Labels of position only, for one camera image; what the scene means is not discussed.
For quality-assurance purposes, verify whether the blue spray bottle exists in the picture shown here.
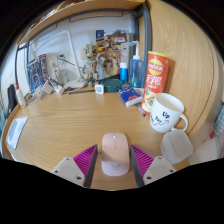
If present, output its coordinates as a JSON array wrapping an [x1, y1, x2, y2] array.
[[129, 40, 145, 89]]

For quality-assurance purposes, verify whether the blue patterned mouse pad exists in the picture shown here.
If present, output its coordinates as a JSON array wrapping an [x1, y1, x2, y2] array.
[[6, 116, 29, 150]]

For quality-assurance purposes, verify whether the small white cube clock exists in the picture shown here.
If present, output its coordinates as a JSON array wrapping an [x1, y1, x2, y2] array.
[[94, 83, 105, 95]]

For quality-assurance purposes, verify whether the white power strip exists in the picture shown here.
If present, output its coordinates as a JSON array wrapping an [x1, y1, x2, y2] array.
[[39, 78, 66, 97]]

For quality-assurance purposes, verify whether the black marker stick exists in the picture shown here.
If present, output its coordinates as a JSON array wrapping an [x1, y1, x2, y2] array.
[[68, 88, 96, 95]]

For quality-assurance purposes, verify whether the white mug with black print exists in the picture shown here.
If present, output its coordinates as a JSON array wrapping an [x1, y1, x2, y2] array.
[[149, 92, 189, 134]]

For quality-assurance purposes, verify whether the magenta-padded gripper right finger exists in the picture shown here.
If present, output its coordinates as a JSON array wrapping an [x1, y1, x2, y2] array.
[[129, 143, 177, 189]]

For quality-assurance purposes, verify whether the pink computer mouse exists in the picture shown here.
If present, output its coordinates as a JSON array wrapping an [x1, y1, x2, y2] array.
[[100, 132, 131, 177]]

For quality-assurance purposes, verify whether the red chips can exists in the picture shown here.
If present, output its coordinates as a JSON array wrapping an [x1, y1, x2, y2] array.
[[140, 50, 172, 116]]

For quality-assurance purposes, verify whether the blue model kit box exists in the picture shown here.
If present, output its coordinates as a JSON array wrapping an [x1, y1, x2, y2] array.
[[26, 54, 48, 94]]

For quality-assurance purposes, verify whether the colourful picture box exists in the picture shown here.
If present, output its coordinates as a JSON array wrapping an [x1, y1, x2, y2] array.
[[95, 29, 129, 77]]

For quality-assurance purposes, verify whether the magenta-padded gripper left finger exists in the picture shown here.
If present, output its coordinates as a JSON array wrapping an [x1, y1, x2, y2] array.
[[50, 143, 100, 189]]

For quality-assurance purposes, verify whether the dark pen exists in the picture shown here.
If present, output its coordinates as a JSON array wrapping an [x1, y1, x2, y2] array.
[[134, 102, 147, 117]]

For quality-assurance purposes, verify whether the blue tissue packet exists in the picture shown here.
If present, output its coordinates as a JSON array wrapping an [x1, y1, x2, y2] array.
[[118, 85, 144, 108]]

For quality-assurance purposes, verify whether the teal round tin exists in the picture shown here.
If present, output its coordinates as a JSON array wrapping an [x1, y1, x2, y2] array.
[[99, 77, 124, 93]]

